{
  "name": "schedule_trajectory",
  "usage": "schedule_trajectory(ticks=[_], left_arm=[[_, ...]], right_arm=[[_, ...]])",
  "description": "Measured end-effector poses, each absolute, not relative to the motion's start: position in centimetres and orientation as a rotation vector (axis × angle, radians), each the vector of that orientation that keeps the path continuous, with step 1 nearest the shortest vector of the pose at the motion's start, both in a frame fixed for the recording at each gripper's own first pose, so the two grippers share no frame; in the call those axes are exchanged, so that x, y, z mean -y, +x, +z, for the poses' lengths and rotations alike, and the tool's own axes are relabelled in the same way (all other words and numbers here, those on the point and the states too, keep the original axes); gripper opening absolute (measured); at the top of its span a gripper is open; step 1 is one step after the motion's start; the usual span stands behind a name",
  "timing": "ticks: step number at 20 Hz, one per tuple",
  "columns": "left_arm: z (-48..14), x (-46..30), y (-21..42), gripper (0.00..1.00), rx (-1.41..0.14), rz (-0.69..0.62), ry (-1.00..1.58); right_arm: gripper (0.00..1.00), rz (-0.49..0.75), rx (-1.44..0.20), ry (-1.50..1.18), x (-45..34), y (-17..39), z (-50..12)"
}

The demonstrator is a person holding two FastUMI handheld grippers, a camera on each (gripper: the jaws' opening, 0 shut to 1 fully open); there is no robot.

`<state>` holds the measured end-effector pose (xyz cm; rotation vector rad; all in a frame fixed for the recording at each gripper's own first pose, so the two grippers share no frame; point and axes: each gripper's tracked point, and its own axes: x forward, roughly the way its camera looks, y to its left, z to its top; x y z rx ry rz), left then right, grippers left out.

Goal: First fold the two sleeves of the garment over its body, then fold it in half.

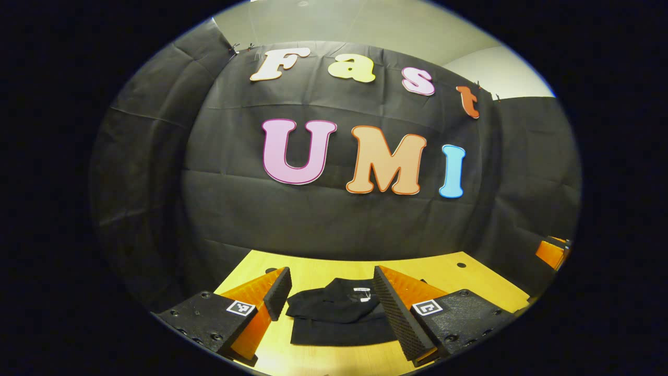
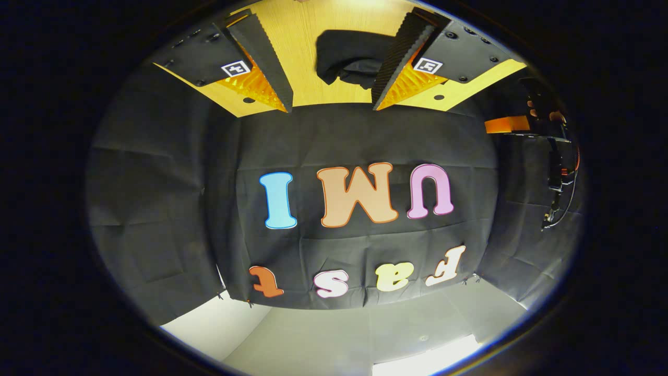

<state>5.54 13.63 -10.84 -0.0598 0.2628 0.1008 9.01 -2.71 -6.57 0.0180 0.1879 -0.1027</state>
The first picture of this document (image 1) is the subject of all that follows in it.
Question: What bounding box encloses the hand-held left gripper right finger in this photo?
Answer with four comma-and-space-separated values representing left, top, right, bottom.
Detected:
373, 265, 517, 368

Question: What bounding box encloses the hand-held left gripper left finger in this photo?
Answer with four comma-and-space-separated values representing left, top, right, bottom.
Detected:
153, 266, 293, 367

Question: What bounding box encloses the black button shirt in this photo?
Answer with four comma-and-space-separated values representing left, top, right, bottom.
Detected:
285, 277, 402, 347

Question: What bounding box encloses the black backdrop cloth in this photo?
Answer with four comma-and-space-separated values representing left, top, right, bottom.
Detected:
89, 18, 582, 314

